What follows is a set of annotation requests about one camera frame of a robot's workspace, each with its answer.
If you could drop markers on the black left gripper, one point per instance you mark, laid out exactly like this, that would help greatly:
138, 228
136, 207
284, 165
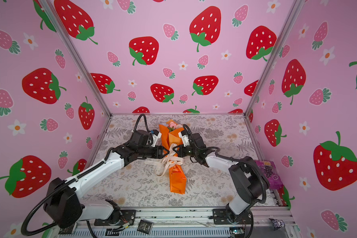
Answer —
159, 151

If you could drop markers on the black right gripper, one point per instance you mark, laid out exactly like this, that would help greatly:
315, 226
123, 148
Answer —
180, 152

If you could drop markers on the white ribbon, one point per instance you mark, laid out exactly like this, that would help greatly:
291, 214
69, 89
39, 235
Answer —
167, 162

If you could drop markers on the pink fake rose stem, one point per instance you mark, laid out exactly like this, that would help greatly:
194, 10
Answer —
172, 126

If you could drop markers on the orange wrapping paper sheet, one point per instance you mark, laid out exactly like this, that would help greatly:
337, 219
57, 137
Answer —
176, 174

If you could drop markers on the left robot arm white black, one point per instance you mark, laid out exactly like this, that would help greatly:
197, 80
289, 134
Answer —
63, 200

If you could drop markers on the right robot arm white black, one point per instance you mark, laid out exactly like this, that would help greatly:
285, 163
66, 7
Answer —
249, 181

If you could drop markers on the floral patterned table mat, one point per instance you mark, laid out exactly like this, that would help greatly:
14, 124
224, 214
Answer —
144, 183

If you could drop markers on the purple snack bag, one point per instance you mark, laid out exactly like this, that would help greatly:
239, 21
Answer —
269, 170

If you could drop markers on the black square tag middle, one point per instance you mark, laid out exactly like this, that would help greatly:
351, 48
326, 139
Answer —
145, 227

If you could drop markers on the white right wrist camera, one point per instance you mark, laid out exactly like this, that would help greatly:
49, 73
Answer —
185, 138

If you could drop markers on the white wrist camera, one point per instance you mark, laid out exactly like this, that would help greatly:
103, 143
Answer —
185, 138
155, 137

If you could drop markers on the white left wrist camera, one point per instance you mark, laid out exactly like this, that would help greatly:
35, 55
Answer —
155, 137

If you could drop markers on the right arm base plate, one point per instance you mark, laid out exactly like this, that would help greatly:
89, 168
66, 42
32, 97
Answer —
227, 217

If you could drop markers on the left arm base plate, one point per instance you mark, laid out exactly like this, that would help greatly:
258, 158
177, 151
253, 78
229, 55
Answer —
118, 218

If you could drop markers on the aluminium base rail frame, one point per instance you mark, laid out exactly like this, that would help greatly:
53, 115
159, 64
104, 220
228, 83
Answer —
187, 222

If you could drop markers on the left aluminium corner post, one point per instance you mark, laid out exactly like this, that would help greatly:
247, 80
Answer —
53, 17

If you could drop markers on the aluminium corner post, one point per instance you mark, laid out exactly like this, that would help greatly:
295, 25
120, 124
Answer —
53, 17
287, 27

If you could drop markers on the right aluminium corner post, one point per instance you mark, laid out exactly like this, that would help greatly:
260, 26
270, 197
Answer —
287, 27

